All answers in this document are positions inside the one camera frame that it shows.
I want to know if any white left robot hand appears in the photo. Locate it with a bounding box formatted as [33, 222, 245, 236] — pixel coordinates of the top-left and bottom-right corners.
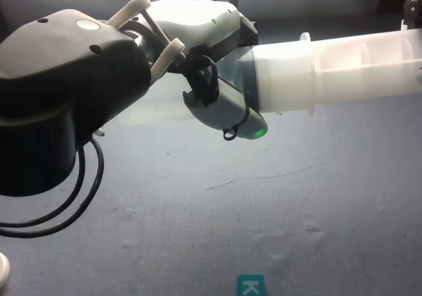
[148, 0, 269, 142]

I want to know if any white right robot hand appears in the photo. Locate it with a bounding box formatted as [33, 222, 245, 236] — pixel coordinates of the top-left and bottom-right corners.
[400, 0, 422, 32]

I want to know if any translucent syringe barrel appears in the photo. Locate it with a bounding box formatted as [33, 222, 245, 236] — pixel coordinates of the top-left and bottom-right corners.
[117, 31, 319, 126]

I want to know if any grey table cloth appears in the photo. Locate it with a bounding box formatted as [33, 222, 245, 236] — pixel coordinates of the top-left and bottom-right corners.
[0, 12, 422, 296]

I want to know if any teal block with letter K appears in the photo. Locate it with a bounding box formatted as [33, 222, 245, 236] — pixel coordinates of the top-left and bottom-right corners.
[236, 274, 266, 296]

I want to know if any white round object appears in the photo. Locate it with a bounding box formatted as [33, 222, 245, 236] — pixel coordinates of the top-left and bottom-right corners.
[0, 252, 11, 284]

